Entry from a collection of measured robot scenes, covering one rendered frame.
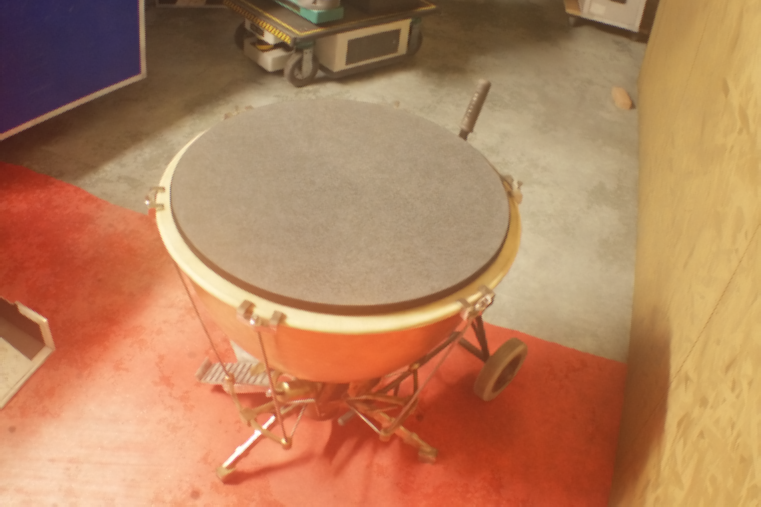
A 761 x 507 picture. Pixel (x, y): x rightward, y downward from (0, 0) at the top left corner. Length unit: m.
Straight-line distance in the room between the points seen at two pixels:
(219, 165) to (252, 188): 0.10
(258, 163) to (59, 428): 1.00
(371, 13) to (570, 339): 1.89
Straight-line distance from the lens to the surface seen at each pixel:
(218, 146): 1.46
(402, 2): 3.58
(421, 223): 1.29
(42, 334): 2.15
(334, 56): 3.33
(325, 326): 1.12
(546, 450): 2.02
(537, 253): 2.61
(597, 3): 4.73
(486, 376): 1.94
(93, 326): 2.22
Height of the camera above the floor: 1.60
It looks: 39 degrees down
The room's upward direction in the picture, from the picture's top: 8 degrees clockwise
